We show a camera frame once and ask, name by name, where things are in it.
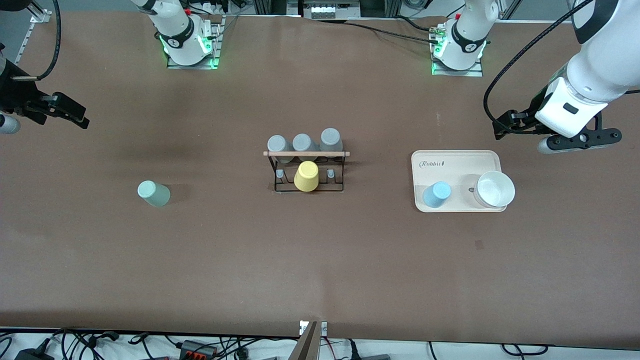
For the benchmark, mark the grey cup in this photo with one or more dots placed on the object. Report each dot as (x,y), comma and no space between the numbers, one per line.
(279,145)
(331,138)
(302,143)

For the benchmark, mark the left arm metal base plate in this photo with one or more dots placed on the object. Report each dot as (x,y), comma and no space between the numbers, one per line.
(457,72)

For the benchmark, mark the black power adapter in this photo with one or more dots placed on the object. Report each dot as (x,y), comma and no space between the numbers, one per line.
(34,355)

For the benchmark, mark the aluminium frame rail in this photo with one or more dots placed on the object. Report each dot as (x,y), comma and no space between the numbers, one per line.
(31,30)

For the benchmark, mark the light blue cup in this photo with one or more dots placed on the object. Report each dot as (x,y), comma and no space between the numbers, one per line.
(436,195)

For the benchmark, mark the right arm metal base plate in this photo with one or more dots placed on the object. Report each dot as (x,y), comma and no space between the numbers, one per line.
(218,45)

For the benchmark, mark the white power strip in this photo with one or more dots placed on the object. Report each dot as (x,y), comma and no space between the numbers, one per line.
(327,10)

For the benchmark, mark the yellow cup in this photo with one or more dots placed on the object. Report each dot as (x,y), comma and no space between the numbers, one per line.
(306,176)

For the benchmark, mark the mint green cup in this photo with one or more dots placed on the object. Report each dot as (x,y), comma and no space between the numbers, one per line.
(154,194)

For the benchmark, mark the black plug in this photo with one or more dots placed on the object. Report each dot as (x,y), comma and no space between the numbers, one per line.
(370,357)

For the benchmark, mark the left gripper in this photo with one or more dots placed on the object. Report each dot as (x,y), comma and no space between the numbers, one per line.
(531,116)

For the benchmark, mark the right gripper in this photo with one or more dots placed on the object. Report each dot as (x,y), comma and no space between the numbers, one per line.
(15,96)

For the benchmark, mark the black box with orange connectors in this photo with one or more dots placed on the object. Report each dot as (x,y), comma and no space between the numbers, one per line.
(199,349)

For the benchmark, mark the white bowl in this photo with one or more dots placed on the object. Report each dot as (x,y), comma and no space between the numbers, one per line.
(495,189)

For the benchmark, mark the white tag plate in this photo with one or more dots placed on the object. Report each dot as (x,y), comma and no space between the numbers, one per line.
(324,328)

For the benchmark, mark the cream plastic tray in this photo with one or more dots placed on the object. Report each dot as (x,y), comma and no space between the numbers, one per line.
(457,165)

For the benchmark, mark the grey metal bar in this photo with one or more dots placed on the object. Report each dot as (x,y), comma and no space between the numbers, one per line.
(305,345)

